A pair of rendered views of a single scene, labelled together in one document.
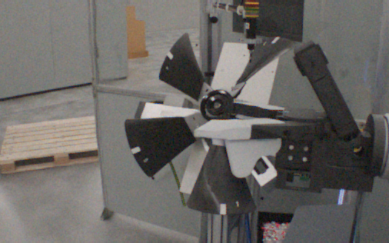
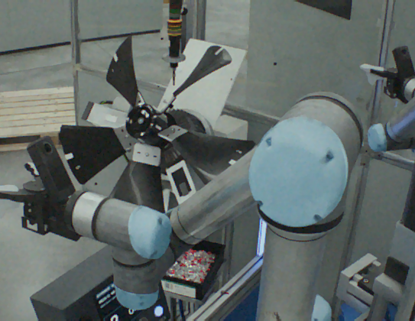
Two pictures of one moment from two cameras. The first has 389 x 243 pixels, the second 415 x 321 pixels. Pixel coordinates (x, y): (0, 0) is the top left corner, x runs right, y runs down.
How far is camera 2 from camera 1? 0.71 m
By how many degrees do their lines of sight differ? 11
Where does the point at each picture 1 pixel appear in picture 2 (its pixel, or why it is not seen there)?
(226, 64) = (186, 64)
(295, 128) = (17, 196)
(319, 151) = (38, 210)
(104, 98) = (83, 79)
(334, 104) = (47, 183)
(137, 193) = not seen: hidden behind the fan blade
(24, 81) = (25, 32)
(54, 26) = not seen: outside the picture
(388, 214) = (382, 257)
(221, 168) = (137, 185)
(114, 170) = not seen: hidden behind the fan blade
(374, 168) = (69, 227)
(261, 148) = (7, 203)
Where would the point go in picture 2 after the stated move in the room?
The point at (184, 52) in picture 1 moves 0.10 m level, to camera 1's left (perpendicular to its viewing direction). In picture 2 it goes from (125, 57) to (98, 56)
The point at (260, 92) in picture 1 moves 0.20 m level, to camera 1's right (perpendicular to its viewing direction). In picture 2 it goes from (214, 102) to (269, 107)
